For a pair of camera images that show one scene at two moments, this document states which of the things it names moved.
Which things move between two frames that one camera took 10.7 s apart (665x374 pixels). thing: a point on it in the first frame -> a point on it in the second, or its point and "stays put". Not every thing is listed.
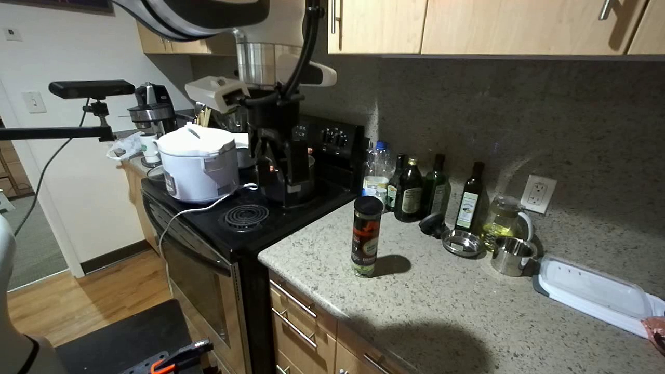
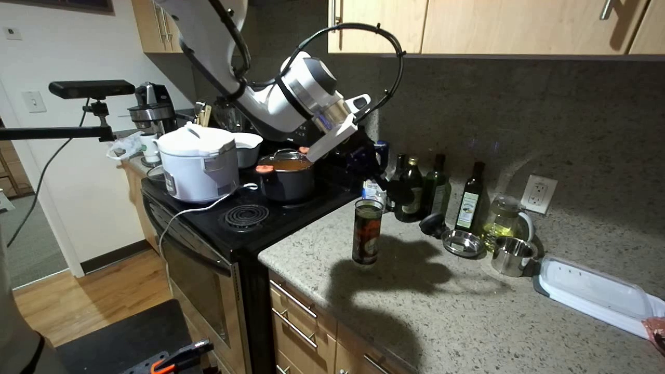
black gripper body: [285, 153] -> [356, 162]
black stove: [211, 248] stays put
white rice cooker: [199, 162] stays put
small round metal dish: [464, 243] stays put
